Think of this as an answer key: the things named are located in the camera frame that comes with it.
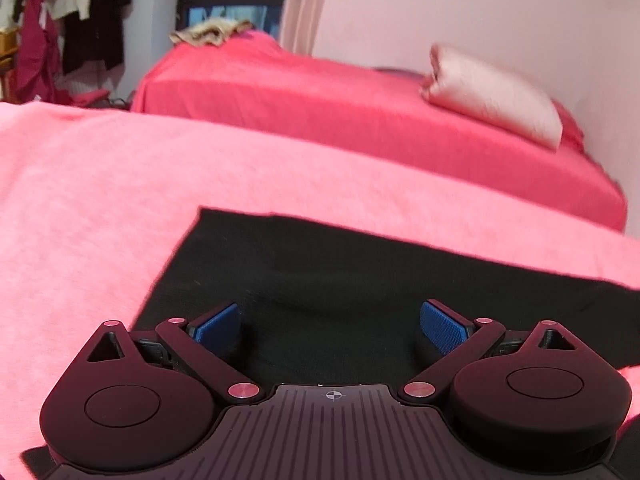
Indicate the beige crumpled cloth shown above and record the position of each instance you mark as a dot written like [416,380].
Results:
[212,31]

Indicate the red hanging garment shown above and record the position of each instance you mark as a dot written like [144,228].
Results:
[35,50]

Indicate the yellow wooden furniture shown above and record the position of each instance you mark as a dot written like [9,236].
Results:
[7,42]

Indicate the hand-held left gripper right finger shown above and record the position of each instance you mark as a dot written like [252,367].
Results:
[442,327]

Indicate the red covered bed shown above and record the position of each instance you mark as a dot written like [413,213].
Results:
[300,95]

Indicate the pale pink pillow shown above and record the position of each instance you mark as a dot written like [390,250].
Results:
[492,97]

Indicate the pink curtain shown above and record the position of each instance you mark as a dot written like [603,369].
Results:
[302,5]

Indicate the black pants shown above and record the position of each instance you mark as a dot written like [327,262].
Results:
[325,285]

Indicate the black hanging garment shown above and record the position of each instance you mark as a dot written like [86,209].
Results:
[97,20]

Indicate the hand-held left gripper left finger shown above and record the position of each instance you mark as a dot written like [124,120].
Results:
[216,327]

